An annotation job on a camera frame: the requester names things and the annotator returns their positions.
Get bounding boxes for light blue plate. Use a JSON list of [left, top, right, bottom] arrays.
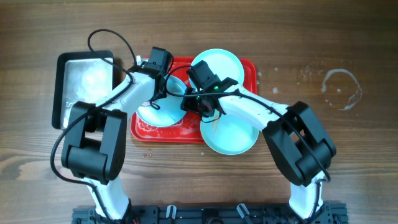
[[200, 114, 259, 156], [191, 49, 245, 85], [136, 75, 187, 127]]

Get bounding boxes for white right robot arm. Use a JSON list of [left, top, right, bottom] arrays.
[[181, 84, 336, 221]]

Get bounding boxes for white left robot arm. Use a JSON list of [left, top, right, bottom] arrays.
[[53, 72, 165, 223]]

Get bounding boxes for red plastic tray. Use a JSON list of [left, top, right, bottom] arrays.
[[130, 58, 257, 144]]

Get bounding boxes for light blue plate bottom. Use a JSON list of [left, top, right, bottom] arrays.
[[200, 114, 259, 156]]

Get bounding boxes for light blue plate top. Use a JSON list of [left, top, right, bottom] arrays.
[[191, 49, 245, 85]]

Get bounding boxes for black metal water tray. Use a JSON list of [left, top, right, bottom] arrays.
[[52, 50, 115, 129]]

